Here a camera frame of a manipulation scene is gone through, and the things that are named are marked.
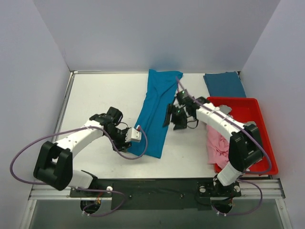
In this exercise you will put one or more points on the pink t-shirt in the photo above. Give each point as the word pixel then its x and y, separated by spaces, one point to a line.
pixel 217 148

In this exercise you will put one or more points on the red plastic bin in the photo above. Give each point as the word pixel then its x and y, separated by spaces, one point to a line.
pixel 245 110

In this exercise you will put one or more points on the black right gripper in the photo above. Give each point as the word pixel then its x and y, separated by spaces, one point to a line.
pixel 175 114

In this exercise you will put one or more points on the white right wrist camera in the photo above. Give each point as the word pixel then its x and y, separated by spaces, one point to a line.
pixel 180 96

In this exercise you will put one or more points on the grey t-shirt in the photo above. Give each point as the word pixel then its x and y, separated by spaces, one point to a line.
pixel 227 110

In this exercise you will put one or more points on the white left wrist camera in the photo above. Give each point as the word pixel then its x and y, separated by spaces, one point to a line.
pixel 133 135

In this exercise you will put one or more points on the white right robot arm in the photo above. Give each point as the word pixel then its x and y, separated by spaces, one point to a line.
pixel 245 143

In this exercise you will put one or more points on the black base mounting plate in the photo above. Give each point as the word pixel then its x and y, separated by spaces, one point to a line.
pixel 121 202

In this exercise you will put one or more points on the bright blue t-shirt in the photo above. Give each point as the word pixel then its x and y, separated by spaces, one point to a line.
pixel 161 89

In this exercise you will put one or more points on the aluminium front rail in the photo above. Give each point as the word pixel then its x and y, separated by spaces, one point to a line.
pixel 203 188

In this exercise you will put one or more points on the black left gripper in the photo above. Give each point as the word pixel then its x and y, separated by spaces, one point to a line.
pixel 122 143

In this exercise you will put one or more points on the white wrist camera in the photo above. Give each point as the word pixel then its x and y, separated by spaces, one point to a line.
pixel 133 135
pixel 180 96

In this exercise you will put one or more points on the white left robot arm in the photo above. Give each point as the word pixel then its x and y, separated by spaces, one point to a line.
pixel 97 126

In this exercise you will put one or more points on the folded dark blue t-shirt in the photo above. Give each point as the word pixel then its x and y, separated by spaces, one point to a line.
pixel 226 84

